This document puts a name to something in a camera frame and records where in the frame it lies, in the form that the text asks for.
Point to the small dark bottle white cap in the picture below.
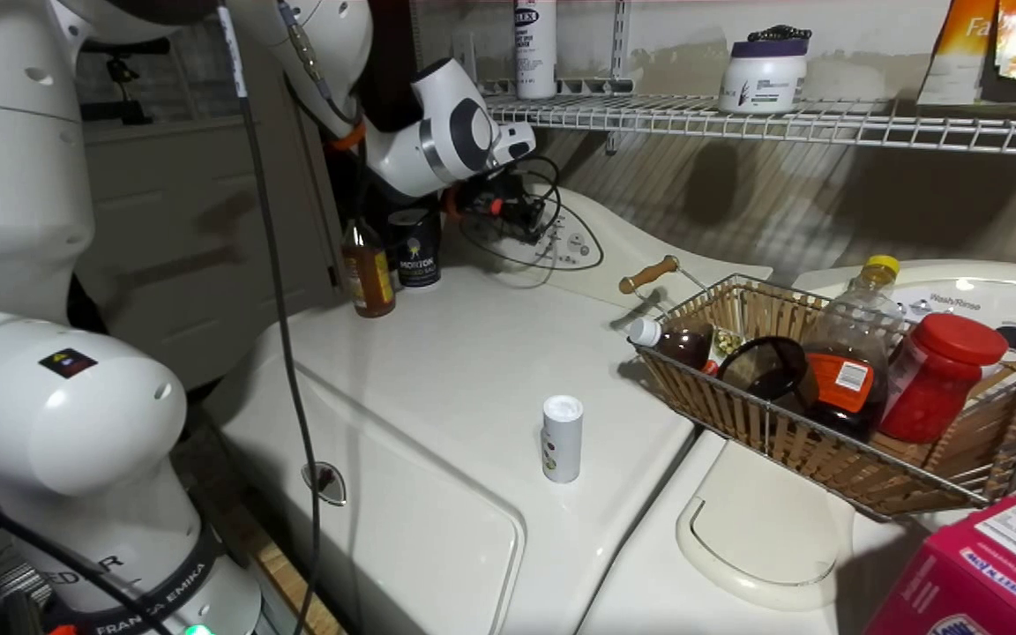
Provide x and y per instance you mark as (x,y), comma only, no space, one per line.
(671,340)

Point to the small white pill bottle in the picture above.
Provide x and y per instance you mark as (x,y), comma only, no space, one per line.
(562,443)

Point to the orange lidded jar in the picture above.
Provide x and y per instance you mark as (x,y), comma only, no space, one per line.
(844,388)

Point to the black round strainer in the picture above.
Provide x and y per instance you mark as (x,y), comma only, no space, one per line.
(763,367)

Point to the white tub purple lid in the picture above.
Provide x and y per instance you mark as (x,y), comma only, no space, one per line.
(763,76)

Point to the white dryer machine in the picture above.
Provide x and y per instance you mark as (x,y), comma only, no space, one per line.
(766,530)

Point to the white spray can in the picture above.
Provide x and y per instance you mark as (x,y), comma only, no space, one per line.
(535,46)

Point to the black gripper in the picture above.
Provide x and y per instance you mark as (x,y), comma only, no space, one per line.
(505,198)

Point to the yellow capped clear bottle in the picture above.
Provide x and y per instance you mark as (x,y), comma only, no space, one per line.
(874,302)

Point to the red lidded jar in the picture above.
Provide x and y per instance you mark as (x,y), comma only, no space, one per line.
(935,376)

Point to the amber vinegar bottle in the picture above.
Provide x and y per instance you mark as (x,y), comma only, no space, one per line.
(368,276)

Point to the pink cardboard box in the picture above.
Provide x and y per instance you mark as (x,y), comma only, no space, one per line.
(989,576)

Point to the black cylindrical can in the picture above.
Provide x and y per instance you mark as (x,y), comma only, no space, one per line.
(414,249)

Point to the grey metal tool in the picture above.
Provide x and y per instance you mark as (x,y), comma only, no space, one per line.
(637,309)

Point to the grey cabinet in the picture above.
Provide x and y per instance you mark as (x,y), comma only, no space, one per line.
(179,234)

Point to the orange package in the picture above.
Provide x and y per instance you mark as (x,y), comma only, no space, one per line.
(962,54)

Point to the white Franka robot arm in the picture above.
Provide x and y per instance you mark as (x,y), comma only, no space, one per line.
(51,411)

